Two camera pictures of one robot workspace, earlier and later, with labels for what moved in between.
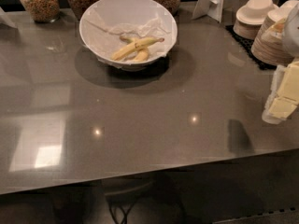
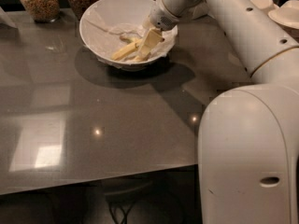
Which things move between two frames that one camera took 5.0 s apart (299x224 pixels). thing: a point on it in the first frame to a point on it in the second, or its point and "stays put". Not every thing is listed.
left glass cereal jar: (41, 1) stays put
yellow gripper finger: (290, 85) to (152, 39)
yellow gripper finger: (281, 108) to (148, 44)
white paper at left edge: (6, 20) stays put
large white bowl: (128, 32) stays put
